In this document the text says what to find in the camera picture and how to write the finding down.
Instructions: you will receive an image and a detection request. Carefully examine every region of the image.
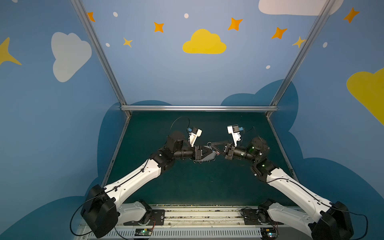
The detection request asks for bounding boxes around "left controller board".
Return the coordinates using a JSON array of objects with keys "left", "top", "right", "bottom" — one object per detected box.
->
[{"left": 134, "top": 228, "right": 153, "bottom": 237}]

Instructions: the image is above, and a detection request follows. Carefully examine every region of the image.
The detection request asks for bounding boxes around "right controller board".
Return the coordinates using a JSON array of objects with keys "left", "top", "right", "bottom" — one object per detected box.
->
[{"left": 261, "top": 228, "right": 279, "bottom": 240}]

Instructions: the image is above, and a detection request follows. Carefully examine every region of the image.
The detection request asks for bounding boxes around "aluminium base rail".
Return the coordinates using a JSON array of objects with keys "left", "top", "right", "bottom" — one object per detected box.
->
[{"left": 73, "top": 203, "right": 334, "bottom": 240}]

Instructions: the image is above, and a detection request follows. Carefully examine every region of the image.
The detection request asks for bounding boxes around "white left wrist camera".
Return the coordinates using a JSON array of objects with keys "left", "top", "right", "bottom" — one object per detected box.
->
[{"left": 187, "top": 127, "right": 202, "bottom": 147}]

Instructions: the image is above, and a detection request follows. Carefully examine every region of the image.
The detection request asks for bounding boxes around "aluminium frame back rail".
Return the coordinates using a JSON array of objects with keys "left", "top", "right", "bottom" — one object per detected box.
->
[{"left": 121, "top": 105, "right": 278, "bottom": 112}]

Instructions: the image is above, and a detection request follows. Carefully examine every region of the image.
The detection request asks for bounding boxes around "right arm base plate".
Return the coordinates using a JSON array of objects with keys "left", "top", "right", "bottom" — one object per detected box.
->
[{"left": 240, "top": 208, "right": 283, "bottom": 226}]

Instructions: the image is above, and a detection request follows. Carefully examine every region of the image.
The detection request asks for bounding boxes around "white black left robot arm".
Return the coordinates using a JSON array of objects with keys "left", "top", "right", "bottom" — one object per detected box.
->
[{"left": 78, "top": 131, "right": 216, "bottom": 239}]

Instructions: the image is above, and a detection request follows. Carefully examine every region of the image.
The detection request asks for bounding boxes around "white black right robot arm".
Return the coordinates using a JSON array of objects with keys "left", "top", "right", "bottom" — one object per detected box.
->
[{"left": 210, "top": 137, "right": 354, "bottom": 240}]

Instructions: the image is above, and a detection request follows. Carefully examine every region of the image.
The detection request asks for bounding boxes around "grey oval keyring plate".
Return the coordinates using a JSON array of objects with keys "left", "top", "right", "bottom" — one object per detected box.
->
[{"left": 193, "top": 146, "right": 218, "bottom": 164}]

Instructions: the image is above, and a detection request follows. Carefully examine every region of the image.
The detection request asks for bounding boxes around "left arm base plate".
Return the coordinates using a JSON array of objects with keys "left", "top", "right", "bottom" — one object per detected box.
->
[{"left": 123, "top": 209, "right": 166, "bottom": 226}]

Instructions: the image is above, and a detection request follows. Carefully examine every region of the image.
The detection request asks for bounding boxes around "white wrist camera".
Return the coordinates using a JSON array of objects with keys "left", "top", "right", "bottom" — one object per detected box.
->
[
  {"left": 227, "top": 125, "right": 244, "bottom": 147},
  {"left": 187, "top": 127, "right": 202, "bottom": 147}
]

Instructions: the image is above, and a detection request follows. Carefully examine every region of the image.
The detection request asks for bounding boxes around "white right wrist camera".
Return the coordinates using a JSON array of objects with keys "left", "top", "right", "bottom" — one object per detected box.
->
[{"left": 227, "top": 125, "right": 244, "bottom": 147}]

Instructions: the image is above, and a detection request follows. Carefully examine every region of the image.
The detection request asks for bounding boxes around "aluminium frame left post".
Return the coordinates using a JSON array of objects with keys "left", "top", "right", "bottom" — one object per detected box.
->
[{"left": 71, "top": 0, "right": 127, "bottom": 107}]

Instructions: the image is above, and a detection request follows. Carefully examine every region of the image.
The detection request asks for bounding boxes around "controller board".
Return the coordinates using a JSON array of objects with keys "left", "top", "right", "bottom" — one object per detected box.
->
[
  {"left": 261, "top": 228, "right": 279, "bottom": 240},
  {"left": 134, "top": 228, "right": 153, "bottom": 237}
]

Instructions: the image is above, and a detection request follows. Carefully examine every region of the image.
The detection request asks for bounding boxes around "aluminium frame right post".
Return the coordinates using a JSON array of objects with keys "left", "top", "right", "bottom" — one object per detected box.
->
[{"left": 270, "top": 0, "right": 337, "bottom": 112}]

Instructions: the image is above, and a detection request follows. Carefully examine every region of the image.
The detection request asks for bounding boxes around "aluminium frame post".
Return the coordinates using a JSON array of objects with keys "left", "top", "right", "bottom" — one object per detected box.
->
[
  {"left": 270, "top": 0, "right": 337, "bottom": 112},
  {"left": 71, "top": 0, "right": 127, "bottom": 107}
]

